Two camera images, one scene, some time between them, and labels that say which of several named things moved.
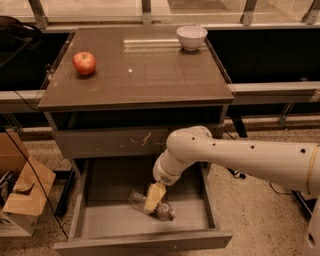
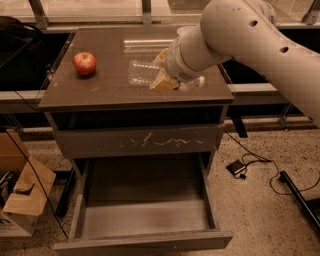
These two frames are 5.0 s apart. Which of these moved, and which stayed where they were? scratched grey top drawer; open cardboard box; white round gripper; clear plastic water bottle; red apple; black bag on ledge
Moved: white round gripper; clear plastic water bottle
Stayed: red apple; scratched grey top drawer; open cardboard box; black bag on ledge
